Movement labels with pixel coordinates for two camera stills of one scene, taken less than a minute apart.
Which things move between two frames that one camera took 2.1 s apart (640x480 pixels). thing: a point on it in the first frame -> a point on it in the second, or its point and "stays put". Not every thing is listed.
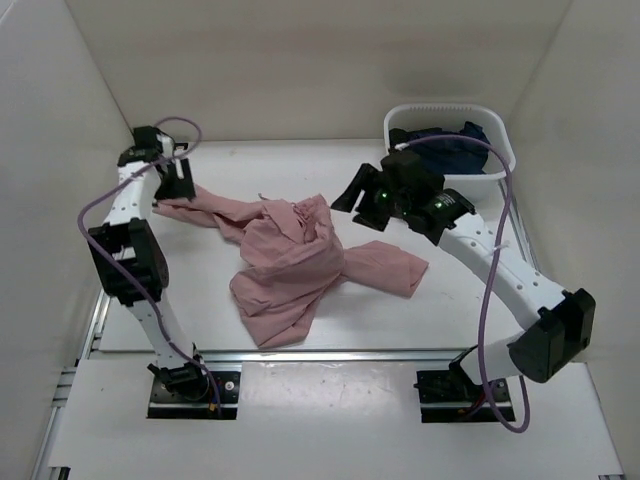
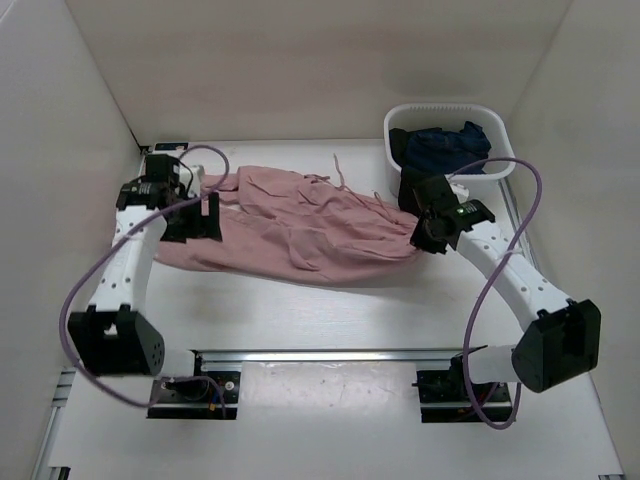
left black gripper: (182, 188) -> (202, 226)
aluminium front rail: (285, 357) stays put
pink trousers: (287, 258) -> (285, 229)
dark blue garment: (453, 156) stays put
